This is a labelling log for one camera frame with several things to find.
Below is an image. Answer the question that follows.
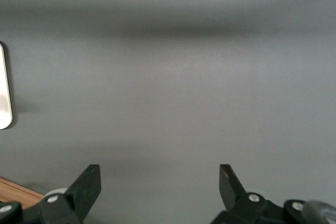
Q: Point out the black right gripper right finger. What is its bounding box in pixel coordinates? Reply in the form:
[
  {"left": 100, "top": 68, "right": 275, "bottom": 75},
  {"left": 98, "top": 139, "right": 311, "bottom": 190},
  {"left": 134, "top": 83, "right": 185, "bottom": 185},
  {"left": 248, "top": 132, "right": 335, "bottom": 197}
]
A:
[{"left": 209, "top": 164, "right": 285, "bottom": 224}]

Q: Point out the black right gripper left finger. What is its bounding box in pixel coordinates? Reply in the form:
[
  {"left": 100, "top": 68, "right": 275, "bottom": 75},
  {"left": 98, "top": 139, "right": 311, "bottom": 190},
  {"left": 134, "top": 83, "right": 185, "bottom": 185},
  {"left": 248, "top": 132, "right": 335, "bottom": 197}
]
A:
[{"left": 23, "top": 164, "right": 102, "bottom": 224}]

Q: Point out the cream rectangular tray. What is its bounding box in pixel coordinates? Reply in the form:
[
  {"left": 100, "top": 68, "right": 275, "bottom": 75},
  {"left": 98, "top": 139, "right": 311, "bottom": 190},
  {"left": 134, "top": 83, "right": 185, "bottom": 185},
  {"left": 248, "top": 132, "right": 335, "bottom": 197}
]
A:
[{"left": 0, "top": 41, "right": 14, "bottom": 131}]

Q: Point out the wooden two-drawer cabinet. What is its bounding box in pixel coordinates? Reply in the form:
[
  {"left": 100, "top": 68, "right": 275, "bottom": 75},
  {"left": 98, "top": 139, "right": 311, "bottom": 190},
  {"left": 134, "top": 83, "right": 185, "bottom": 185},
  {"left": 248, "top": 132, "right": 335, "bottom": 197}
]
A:
[{"left": 0, "top": 176, "right": 46, "bottom": 205}]

